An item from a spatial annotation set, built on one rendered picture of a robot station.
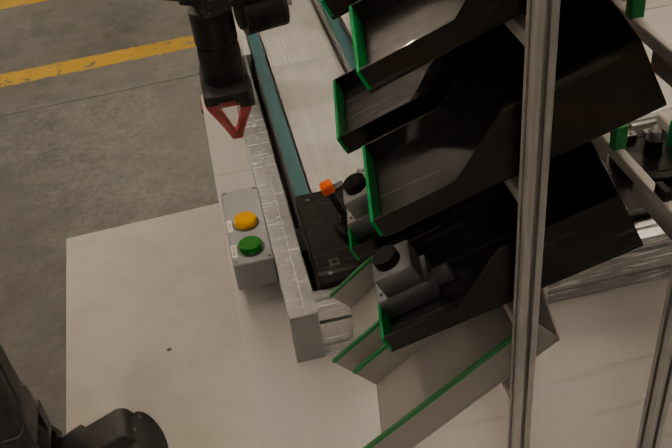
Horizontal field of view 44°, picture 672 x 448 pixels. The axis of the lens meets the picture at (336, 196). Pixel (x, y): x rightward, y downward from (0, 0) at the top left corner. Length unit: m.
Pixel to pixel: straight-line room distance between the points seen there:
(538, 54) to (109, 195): 2.79
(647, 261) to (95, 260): 0.99
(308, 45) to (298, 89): 0.22
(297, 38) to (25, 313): 1.37
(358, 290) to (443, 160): 0.42
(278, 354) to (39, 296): 1.72
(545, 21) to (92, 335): 1.04
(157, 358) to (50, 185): 2.16
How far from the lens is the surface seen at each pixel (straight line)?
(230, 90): 1.12
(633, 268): 1.46
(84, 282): 1.61
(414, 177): 0.84
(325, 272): 1.33
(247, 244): 1.40
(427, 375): 1.06
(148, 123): 3.74
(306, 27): 2.20
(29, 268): 3.13
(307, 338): 1.31
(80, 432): 0.89
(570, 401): 1.30
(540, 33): 0.66
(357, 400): 1.29
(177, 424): 1.32
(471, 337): 1.03
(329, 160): 1.67
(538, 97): 0.69
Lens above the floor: 1.86
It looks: 37 degrees down
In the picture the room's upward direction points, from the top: 7 degrees counter-clockwise
